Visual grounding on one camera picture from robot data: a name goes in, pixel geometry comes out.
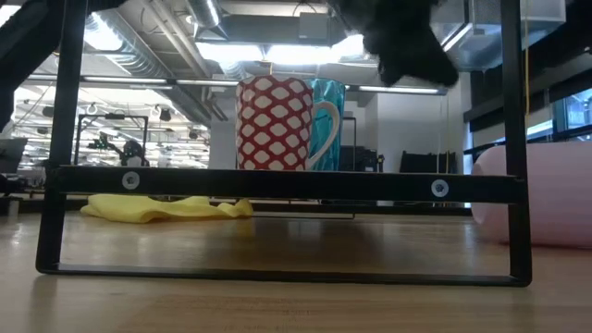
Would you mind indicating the black metal table frame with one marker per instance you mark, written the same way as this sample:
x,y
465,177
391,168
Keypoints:
x,y
416,210

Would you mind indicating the pink mug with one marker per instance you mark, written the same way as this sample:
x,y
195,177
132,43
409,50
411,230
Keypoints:
x,y
559,194

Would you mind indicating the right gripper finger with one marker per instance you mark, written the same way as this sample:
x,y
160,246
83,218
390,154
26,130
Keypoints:
x,y
437,67
398,67

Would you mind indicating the yellow cloth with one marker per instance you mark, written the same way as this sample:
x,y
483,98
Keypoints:
x,y
139,208

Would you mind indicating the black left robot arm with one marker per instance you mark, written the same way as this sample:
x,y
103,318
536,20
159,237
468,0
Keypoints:
x,y
23,46

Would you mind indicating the silver ventilation duct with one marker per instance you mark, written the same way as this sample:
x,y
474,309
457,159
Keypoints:
x,y
203,11

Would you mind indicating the teal faceted plastic cup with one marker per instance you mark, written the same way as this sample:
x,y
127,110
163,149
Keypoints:
x,y
330,90

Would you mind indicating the red white patterned mug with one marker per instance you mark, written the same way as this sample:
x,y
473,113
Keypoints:
x,y
273,125

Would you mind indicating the dark background monitor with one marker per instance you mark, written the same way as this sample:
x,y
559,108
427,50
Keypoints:
x,y
11,155

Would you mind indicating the wooden shelf with black frame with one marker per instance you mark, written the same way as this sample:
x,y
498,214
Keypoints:
x,y
277,185

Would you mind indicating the ceiling light strip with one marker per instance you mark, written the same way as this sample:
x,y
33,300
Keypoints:
x,y
398,90
125,80
208,82

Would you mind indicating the background robot workstation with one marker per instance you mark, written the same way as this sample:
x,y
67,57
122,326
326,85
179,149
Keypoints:
x,y
134,152

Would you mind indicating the black background cabinet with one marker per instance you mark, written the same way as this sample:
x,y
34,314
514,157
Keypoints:
x,y
430,162

